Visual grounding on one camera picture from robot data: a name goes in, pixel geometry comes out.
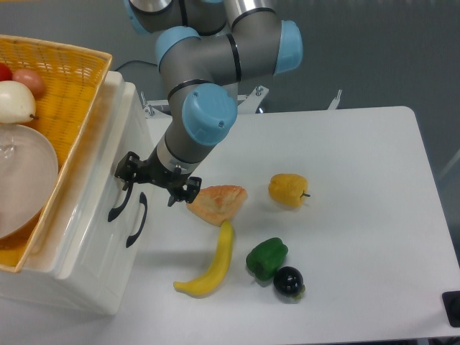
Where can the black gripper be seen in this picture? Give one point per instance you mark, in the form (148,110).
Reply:
(162,170)

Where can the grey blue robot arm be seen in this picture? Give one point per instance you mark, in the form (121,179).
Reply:
(202,48)

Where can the white drawer cabinet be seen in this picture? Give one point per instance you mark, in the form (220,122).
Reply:
(38,281)

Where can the toasted bread slice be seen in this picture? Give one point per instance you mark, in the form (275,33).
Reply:
(219,203)

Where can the yellow banana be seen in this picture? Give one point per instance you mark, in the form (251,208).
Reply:
(216,272)

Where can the yellow bell pepper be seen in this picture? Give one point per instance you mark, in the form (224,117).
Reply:
(288,189)

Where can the beige plate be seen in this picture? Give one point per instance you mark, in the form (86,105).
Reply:
(28,178)

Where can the green bell pepper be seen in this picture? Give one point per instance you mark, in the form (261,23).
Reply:
(266,258)

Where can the yellow woven basket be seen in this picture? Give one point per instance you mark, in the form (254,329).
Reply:
(73,77)

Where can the white pear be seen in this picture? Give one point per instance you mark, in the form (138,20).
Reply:
(17,103)

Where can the pink peach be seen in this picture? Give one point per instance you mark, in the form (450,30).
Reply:
(31,80)

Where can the dark purple eggplant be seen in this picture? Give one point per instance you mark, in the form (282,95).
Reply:
(288,281)

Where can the red tomato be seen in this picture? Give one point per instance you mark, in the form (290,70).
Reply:
(6,73)

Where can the black corner device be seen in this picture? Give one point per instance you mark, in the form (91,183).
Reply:
(451,301)

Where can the lower white drawer black handle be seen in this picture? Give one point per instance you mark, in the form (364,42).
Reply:
(139,222)

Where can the left metal table bracket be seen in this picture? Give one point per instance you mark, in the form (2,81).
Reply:
(148,108)

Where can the metal table bracket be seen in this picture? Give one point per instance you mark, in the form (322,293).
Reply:
(148,108)
(253,103)
(334,104)

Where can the middle metal table bracket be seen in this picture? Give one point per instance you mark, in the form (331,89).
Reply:
(253,103)

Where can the right metal table bracket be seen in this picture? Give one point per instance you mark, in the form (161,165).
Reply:
(334,104)

